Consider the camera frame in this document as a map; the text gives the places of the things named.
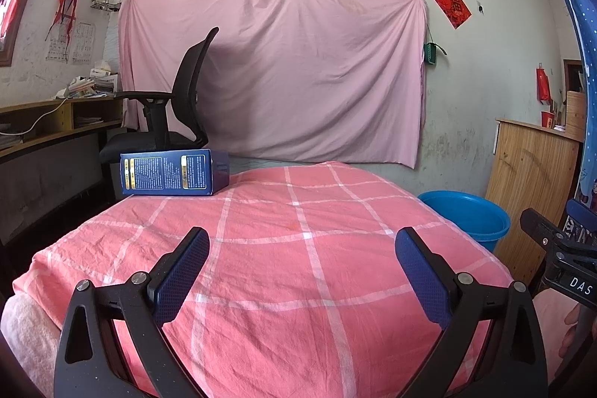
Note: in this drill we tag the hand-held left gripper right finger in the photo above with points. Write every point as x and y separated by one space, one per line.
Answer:
422 276

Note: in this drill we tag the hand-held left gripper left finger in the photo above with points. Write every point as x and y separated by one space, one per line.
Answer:
184 276

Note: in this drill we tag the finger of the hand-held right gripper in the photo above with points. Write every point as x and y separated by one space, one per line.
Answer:
580 214
541 225

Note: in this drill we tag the blue plastic bucket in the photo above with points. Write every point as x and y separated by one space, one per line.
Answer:
466 216

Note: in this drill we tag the person's right hand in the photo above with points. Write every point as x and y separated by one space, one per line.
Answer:
571 332

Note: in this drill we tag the wooden cabinet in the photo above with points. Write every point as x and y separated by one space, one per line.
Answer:
527 174

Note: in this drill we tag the red cup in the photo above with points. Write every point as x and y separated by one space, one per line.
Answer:
547 119

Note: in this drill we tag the blue printed cardboard box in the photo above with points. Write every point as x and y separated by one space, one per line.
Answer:
168 172

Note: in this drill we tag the pink checkered tablecloth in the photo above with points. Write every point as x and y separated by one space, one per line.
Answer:
303 267

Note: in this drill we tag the red hanging bag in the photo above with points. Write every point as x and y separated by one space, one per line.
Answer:
543 83

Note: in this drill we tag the black office chair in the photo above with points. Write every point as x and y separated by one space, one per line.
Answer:
186 76

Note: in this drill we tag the wooden desk with shelves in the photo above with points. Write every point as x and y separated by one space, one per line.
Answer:
60 118

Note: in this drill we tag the green hanging basket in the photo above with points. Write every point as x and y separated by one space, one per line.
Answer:
430 54

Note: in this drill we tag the blue dotted curtain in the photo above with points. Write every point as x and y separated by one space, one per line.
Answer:
576 6

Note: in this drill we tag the pile of papers and books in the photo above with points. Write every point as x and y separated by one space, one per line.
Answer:
91 83

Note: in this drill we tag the pink hanging sheet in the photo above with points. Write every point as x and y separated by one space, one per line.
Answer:
303 67

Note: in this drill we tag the red diamond wall poster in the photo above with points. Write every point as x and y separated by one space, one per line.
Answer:
450 5

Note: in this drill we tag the white wall calendar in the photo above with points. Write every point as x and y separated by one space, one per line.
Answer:
81 43

